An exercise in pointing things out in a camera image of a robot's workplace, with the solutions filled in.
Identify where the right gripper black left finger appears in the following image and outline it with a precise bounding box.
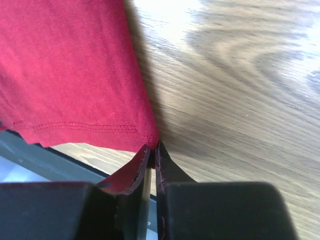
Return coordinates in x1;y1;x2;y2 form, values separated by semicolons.
0;146;151;240

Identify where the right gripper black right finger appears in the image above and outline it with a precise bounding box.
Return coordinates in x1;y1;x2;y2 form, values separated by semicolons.
154;142;298;240

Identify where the red t-shirt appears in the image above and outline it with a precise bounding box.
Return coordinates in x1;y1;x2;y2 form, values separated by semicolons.
0;0;159;152

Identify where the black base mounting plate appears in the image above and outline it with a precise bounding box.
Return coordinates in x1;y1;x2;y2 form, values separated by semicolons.
0;131;109;184

